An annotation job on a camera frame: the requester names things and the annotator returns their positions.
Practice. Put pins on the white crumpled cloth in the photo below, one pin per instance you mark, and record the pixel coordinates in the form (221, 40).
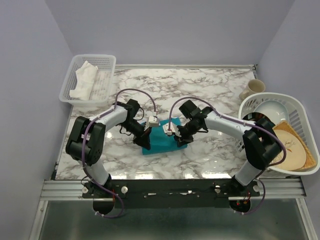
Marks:
(85, 77)

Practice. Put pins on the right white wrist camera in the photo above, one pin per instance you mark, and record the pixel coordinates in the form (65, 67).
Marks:
(168, 130)

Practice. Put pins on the cream ceramic mug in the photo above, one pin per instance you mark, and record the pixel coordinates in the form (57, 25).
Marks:
(254, 86)

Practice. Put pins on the teal t shirt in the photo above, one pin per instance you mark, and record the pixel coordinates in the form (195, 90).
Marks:
(160, 142)

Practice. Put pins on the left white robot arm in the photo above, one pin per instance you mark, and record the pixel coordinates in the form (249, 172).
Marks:
(86, 140)

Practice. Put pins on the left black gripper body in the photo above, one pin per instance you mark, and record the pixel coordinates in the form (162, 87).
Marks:
(136, 129)

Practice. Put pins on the beige bird plate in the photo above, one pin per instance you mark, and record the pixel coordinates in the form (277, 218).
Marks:
(295, 153)

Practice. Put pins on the aluminium frame rail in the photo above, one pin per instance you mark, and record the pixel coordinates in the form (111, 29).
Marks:
(69, 190)

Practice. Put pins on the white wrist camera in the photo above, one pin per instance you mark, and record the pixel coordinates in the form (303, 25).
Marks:
(152, 122)
(168, 130)

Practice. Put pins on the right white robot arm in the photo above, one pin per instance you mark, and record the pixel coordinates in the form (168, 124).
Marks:
(260, 142)

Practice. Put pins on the woven wicker tray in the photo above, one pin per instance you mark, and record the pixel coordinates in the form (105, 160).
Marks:
(310, 160)

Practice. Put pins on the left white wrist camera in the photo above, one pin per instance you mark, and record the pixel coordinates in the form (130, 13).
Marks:
(152, 122)

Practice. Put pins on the white ceramic bowl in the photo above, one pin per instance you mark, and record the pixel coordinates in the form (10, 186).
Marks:
(274, 110)

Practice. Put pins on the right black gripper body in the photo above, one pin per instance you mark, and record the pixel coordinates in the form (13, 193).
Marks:
(187, 131)

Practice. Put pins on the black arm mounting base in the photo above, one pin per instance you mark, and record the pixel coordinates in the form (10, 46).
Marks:
(121, 195)

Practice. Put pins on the white perforated plastic basket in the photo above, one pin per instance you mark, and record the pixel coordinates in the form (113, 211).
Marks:
(102, 84)

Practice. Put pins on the white round dish basket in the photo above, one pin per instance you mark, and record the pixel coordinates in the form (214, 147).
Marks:
(297, 119)

